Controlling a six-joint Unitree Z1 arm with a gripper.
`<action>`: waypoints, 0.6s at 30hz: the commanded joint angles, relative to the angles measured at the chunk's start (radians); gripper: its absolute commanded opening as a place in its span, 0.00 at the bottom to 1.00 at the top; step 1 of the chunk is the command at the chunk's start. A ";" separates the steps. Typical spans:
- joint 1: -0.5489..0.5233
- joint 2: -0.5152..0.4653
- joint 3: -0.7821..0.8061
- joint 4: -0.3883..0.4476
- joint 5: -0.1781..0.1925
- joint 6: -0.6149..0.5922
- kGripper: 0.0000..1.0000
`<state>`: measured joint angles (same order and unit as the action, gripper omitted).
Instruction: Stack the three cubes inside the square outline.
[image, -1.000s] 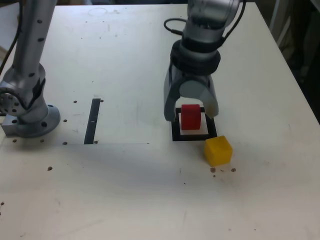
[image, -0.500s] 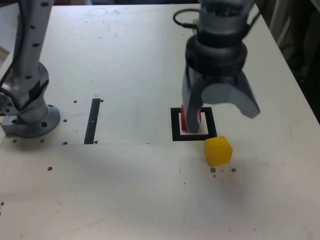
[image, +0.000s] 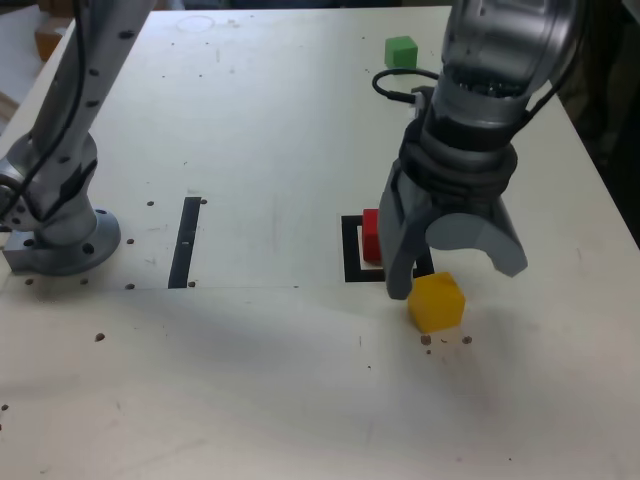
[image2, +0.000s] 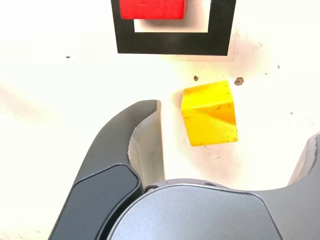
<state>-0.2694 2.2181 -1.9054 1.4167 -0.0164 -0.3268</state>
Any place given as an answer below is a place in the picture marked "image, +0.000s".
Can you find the black tape square outline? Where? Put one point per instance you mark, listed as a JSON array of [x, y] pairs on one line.
[[350, 250]]

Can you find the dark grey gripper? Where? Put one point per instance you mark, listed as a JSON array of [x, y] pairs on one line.
[[465, 205]]

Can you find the yellow cube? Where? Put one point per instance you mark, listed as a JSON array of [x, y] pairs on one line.
[[435, 305]]

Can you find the black tape strip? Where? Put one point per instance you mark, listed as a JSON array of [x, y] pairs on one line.
[[184, 240]]

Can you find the brown cardboard box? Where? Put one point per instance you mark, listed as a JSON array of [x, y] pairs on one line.
[[47, 42]]

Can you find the red cube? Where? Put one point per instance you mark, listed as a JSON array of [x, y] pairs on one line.
[[371, 235]]

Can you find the green cube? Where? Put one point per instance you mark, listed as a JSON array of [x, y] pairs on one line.
[[400, 52]]

